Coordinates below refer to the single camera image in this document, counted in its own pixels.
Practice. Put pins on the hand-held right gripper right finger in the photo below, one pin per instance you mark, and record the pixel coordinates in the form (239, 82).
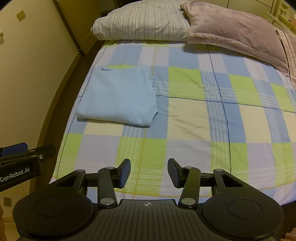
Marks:
(174, 172)

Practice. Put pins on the light blue shirt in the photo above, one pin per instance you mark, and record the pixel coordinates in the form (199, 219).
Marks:
(115, 97)

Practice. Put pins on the cream wall plate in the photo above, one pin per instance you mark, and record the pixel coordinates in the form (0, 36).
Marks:
(20, 15)
(7, 202)

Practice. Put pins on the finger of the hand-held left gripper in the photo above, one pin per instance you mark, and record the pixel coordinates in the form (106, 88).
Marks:
(46, 151)
(15, 148)

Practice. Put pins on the purple pillow with pink band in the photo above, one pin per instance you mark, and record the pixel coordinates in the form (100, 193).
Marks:
(291, 53)

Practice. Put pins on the purple velvet pillow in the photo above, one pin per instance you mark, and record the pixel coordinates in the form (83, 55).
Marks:
(235, 32)

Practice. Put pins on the striped grey pillow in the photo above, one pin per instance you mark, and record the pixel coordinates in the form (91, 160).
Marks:
(143, 23)

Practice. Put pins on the cream cabinet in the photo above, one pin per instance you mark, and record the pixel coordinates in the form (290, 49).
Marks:
(74, 25)

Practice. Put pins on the checked bed sheet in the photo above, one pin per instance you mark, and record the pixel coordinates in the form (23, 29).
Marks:
(196, 127)

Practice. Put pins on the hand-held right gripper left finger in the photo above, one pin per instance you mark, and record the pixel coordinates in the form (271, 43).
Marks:
(124, 173)

